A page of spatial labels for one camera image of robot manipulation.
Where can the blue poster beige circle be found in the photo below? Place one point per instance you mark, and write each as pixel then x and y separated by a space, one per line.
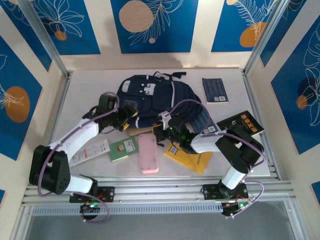
pixel 175 30

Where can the blue floral wall poster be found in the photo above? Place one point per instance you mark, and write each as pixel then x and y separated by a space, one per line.
pixel 31 37
pixel 15 75
pixel 230 25
pixel 279 37
pixel 2 197
pixel 82 30
pixel 316 190
pixel 295 100

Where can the aluminium frame rails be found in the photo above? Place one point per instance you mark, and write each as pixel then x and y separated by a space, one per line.
pixel 155 192

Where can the blue paperback book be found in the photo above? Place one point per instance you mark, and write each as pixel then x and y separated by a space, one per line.
pixel 202 122
pixel 215 90

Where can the pink pencil case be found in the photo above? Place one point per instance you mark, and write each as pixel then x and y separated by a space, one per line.
pixel 148 155

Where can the aluminium frame post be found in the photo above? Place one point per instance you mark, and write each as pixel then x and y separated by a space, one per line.
pixel 46 37
pixel 267 37

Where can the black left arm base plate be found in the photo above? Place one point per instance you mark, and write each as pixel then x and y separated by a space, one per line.
pixel 108 192

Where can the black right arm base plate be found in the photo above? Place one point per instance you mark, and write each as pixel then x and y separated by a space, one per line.
pixel 207 193

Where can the black controller board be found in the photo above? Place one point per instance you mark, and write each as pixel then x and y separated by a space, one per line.
pixel 230 210
pixel 86 208

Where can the beige wooden piece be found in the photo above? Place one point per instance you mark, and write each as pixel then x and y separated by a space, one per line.
pixel 140 131

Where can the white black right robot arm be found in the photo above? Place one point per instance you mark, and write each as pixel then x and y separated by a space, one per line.
pixel 207 143

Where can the black book yellow title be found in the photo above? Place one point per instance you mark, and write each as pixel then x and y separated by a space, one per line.
pixel 250 125

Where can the navy blue backpack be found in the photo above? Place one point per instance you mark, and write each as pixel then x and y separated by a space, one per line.
pixel 160 100

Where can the aluminium side rail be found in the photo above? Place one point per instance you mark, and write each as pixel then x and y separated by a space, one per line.
pixel 60 105
pixel 252 100

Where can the green notebook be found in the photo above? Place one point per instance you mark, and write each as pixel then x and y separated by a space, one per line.
pixel 122 150

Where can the white printed leaflet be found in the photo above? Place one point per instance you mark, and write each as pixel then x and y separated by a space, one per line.
pixel 92 151

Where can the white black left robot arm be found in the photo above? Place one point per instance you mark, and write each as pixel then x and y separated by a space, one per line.
pixel 80 133

